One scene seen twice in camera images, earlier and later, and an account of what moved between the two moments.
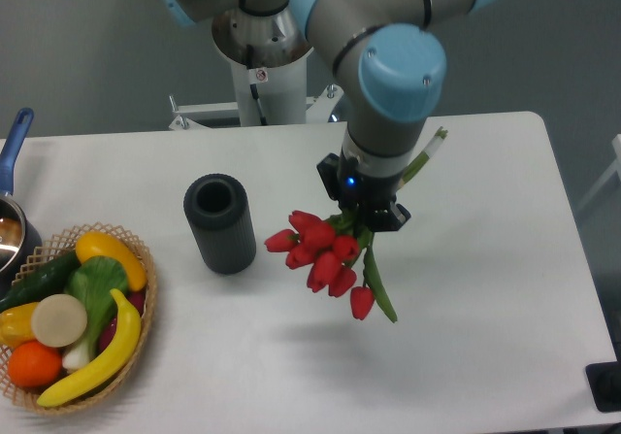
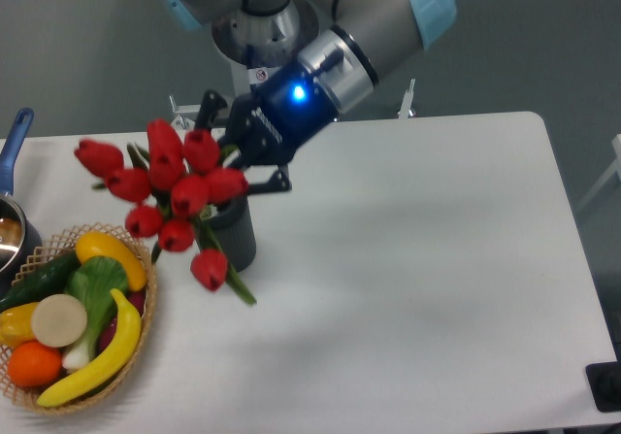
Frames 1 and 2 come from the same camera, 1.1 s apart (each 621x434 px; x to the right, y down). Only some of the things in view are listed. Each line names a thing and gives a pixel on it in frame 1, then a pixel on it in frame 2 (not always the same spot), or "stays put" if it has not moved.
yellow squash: [97, 244] stays put
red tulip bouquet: [335, 249] to [181, 180]
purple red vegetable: [137, 300] stays put
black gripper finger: [400, 216] to [278, 182]
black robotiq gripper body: [362, 191] to [268, 124]
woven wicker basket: [56, 245] stays put
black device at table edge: [604, 380] stays put
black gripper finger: [328, 170] to [212, 102]
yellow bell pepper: [16, 325] stays put
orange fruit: [34, 364] stays put
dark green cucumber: [50, 280] stays put
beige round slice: [59, 320] stays put
